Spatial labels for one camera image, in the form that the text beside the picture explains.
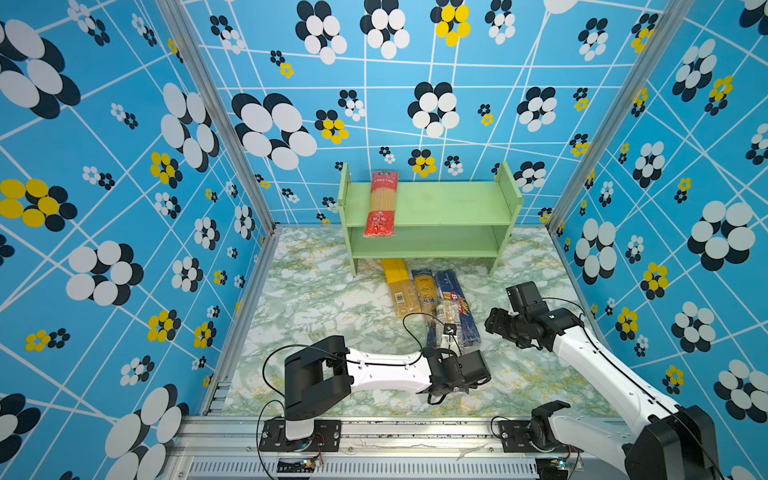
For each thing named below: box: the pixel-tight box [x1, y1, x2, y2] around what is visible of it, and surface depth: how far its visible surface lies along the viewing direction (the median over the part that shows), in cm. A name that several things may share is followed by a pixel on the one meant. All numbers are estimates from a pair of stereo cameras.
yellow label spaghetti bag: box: [382, 258, 420, 317], surface depth 102 cm
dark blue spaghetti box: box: [434, 269, 481, 348], surface depth 95 cm
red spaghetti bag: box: [364, 170, 399, 237], surface depth 86 cm
